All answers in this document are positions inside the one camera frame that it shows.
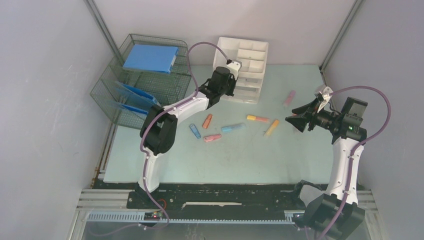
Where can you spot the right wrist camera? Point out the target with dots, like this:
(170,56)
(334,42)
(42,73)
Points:
(323,94)

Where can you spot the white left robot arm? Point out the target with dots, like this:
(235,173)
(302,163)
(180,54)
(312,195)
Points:
(158,132)

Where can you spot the pale yellow highlighter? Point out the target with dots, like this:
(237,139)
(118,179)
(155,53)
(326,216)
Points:
(271,128)

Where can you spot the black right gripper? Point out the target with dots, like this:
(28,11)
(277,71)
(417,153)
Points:
(300,121)

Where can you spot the white plastic drawer organizer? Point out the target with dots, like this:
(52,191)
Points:
(252,55)

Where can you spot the yellow pink highlighter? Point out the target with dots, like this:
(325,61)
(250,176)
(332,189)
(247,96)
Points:
(257,118)

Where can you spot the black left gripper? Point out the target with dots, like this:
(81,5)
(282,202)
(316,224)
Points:
(232,80)

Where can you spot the pink correction tape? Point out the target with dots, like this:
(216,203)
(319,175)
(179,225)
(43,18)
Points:
(212,137)

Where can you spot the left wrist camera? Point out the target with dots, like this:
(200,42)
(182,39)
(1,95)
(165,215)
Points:
(234,68)

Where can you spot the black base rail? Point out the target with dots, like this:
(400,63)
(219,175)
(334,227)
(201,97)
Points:
(192,203)

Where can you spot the light blue highlighter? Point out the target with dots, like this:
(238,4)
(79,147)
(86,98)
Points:
(230,128)

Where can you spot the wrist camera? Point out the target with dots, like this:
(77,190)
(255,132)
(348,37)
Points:
(323,94)
(234,68)

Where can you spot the blue transparent correction tape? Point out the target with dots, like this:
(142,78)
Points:
(195,131)

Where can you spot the green wire mesh rack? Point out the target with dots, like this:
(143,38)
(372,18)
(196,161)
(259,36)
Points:
(112,96)

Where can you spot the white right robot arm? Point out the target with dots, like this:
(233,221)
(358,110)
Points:
(334,211)

